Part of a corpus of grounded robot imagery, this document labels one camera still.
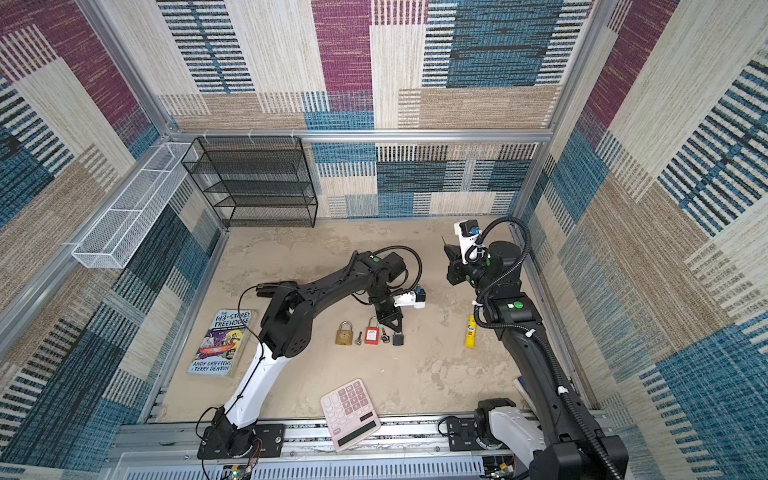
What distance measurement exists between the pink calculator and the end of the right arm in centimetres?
40

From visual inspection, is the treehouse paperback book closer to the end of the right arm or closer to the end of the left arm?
the end of the left arm

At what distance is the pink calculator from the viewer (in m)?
0.73

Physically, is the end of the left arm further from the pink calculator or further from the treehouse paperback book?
the treehouse paperback book

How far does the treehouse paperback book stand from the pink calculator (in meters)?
0.29

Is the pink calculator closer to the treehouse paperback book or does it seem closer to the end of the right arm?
the treehouse paperback book

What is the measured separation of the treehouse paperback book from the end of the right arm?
0.64 meters

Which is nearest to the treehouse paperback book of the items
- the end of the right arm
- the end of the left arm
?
the end of the left arm

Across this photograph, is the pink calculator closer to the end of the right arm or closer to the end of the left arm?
the end of the left arm

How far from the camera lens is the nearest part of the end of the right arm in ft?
2.12
